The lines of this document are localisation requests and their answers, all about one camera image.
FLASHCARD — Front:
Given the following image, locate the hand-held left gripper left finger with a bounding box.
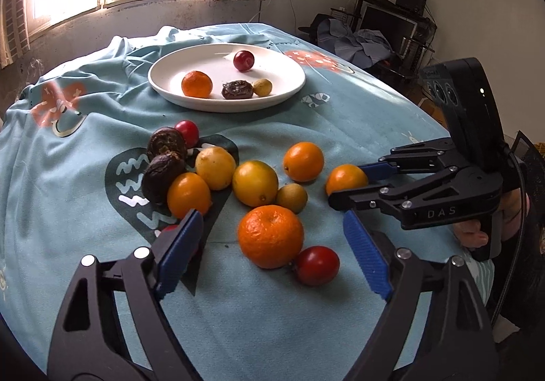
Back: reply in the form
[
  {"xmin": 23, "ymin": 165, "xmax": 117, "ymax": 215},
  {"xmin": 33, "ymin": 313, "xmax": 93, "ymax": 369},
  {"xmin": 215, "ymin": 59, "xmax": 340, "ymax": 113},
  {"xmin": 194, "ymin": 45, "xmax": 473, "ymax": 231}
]
[{"xmin": 48, "ymin": 209, "xmax": 205, "ymax": 381}]

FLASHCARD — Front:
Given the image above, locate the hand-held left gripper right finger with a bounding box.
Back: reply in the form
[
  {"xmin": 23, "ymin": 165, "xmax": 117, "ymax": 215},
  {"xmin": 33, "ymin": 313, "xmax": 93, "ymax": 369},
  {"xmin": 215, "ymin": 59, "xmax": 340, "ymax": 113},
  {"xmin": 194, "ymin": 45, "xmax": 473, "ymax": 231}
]
[{"xmin": 343, "ymin": 210, "xmax": 499, "ymax": 381}]

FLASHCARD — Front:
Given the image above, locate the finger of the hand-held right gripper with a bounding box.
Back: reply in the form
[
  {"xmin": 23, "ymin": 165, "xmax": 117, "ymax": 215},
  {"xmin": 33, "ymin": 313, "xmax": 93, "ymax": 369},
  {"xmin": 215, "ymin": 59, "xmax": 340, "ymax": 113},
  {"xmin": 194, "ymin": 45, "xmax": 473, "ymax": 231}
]
[
  {"xmin": 358, "ymin": 137, "xmax": 461, "ymax": 184},
  {"xmin": 328, "ymin": 165, "xmax": 474, "ymax": 216}
]

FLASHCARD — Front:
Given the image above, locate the small orange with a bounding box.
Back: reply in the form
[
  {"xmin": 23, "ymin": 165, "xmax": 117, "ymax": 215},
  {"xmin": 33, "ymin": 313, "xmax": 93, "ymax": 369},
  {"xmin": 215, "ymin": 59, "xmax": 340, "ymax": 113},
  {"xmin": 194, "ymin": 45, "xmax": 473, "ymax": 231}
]
[
  {"xmin": 167, "ymin": 172, "xmax": 213, "ymax": 220},
  {"xmin": 283, "ymin": 141, "xmax": 325, "ymax": 182},
  {"xmin": 326, "ymin": 164, "xmax": 369, "ymax": 197}
]

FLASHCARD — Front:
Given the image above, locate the white plate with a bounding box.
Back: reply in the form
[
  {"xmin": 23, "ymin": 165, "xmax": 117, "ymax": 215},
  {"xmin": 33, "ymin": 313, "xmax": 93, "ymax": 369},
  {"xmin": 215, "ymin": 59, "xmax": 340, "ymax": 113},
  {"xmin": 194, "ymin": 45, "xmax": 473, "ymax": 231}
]
[{"xmin": 147, "ymin": 43, "xmax": 307, "ymax": 113}]

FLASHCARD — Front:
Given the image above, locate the person's right hand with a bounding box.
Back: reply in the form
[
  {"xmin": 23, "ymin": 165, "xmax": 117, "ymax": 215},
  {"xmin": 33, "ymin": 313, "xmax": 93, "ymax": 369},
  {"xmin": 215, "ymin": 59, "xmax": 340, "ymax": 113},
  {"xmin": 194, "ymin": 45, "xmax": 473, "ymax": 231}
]
[{"xmin": 452, "ymin": 187, "xmax": 531, "ymax": 250}]

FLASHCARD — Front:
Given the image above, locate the dark wrinkled passion fruit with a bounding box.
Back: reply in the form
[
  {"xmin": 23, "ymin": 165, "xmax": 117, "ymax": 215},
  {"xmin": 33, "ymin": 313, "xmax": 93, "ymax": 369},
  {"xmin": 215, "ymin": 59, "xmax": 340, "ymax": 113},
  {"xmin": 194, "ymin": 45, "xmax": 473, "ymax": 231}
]
[
  {"xmin": 147, "ymin": 127, "xmax": 188, "ymax": 161},
  {"xmin": 142, "ymin": 152, "xmax": 186, "ymax": 204},
  {"xmin": 221, "ymin": 80, "xmax": 255, "ymax": 100}
]

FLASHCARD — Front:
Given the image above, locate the yellow lemon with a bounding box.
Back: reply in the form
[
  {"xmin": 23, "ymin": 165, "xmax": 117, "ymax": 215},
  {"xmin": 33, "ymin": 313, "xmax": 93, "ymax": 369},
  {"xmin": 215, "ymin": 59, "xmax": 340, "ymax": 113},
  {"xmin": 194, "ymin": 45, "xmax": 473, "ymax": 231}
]
[
  {"xmin": 232, "ymin": 160, "xmax": 279, "ymax": 208},
  {"xmin": 195, "ymin": 146, "xmax": 237, "ymax": 191}
]

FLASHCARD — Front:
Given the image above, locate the large orange tangerine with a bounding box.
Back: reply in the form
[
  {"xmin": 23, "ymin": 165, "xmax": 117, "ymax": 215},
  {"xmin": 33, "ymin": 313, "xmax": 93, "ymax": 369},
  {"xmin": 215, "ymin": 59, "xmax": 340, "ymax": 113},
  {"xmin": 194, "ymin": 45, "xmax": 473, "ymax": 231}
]
[{"xmin": 237, "ymin": 204, "xmax": 306, "ymax": 270}]

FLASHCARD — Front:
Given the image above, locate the black metal stand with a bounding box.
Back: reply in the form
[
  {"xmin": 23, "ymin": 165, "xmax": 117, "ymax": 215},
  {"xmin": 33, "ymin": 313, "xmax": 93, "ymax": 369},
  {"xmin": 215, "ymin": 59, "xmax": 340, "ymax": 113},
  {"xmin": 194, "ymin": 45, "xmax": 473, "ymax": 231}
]
[{"xmin": 353, "ymin": 0, "xmax": 438, "ymax": 81}]

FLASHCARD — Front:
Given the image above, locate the blue printed tablecloth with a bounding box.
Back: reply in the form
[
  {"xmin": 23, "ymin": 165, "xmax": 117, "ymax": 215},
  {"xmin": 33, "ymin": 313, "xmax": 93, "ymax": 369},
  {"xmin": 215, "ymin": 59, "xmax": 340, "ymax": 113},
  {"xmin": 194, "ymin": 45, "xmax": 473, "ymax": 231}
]
[{"xmin": 0, "ymin": 22, "xmax": 499, "ymax": 381}]

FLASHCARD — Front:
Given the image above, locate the black monitor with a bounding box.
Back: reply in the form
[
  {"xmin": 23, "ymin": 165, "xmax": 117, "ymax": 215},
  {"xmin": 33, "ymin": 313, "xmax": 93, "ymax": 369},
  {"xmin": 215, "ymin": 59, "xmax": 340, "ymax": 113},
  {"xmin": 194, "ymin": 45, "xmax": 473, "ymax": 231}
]
[{"xmin": 359, "ymin": 3, "xmax": 420, "ymax": 59}]

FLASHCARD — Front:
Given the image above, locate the pile of blue-grey clothes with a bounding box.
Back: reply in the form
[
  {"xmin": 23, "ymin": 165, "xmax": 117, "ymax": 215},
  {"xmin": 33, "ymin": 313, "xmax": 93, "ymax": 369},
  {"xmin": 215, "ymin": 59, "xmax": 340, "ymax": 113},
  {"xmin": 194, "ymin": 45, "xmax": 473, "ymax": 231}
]
[{"xmin": 317, "ymin": 17, "xmax": 395, "ymax": 65}]

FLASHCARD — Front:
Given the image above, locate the white cable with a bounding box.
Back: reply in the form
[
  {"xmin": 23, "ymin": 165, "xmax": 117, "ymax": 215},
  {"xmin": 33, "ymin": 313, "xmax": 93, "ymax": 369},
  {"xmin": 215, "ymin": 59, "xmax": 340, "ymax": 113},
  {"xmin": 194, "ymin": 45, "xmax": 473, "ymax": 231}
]
[{"xmin": 248, "ymin": 0, "xmax": 299, "ymax": 36}]

